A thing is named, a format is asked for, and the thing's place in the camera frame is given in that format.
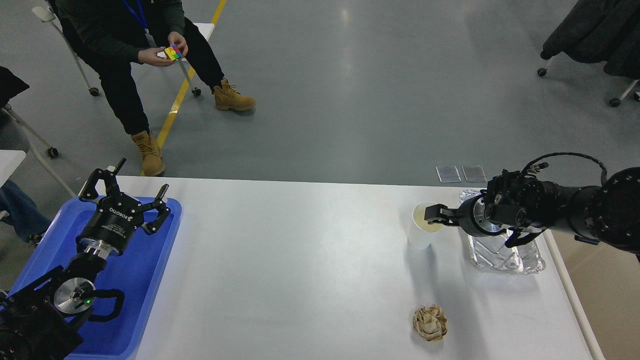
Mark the aluminium foil tray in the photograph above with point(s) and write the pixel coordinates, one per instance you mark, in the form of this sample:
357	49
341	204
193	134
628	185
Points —
489	253

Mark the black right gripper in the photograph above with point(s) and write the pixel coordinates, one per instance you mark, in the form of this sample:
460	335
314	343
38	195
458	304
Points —
470	216

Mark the blue jeans leg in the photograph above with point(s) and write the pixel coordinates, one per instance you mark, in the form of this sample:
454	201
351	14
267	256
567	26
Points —
28	222

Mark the chair with dark coat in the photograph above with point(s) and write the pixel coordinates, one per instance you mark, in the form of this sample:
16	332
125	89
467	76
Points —
600	31

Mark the colourful puzzle cube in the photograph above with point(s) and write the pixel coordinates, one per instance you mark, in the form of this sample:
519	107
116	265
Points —
172	52

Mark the blue plastic tray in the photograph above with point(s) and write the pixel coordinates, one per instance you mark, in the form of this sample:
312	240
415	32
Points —
137	273

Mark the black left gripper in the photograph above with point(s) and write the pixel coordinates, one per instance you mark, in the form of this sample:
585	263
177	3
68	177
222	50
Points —
111	222

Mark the floor metal plate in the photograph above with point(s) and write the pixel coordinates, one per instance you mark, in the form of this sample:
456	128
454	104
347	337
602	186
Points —
474	174
448	174

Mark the beige plastic bin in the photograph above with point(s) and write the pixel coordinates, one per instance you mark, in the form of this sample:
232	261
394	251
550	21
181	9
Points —
606	281

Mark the seated person dark clothes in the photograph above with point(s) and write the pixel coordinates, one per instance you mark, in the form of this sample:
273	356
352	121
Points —
111	35

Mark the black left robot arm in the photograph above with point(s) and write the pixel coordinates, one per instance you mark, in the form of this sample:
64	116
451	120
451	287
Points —
42	320

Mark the right floor metal plate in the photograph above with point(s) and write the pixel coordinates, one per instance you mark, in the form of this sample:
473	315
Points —
474	174

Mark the left floor metal plate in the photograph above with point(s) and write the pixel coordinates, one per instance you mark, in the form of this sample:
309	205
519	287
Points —
448	174

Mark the crumpled brown paper ball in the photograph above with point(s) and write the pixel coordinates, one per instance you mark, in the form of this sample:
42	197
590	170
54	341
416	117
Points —
430	323

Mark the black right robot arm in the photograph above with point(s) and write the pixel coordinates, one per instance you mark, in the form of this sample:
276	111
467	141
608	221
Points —
517	201

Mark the white paper cup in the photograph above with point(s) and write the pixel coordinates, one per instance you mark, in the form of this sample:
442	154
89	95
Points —
422	233

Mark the white side table corner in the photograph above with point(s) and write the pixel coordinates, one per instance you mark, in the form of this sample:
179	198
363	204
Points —
9	162

